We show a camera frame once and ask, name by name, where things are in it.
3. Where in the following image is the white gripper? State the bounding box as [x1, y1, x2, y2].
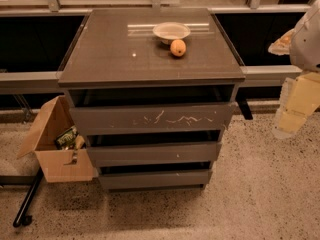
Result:
[268, 29, 320, 139]

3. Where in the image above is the grey bottom drawer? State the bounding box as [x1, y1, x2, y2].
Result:
[99, 169, 212, 190]

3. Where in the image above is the grey drawer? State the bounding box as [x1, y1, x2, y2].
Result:
[70, 102, 235, 136]
[87, 142, 221, 167]
[99, 169, 212, 190]

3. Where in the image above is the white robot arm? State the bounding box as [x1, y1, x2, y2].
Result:
[268, 0, 320, 139]

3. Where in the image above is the grey top drawer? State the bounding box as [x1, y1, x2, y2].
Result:
[70, 102, 235, 136]

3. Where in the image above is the grey middle drawer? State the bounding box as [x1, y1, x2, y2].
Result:
[87, 142, 221, 167]

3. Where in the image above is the grey drawer cabinet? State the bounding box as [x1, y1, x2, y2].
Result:
[59, 8, 244, 179]

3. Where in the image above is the open cardboard box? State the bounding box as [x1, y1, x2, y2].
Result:
[17, 96, 96, 183]

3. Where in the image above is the grey metal railing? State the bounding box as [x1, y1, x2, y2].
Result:
[0, 65, 301, 95]

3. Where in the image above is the orange fruit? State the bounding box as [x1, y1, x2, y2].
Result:
[170, 40, 186, 57]

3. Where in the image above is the white bowl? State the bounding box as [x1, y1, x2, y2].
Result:
[153, 22, 191, 45]

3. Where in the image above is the green snack bag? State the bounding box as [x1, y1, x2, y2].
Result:
[54, 126, 78, 150]

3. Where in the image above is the black metal floor stand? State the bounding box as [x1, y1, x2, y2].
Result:
[0, 168, 44, 228]

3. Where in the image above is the black bracket behind cabinet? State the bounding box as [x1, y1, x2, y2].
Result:
[236, 98, 253, 120]

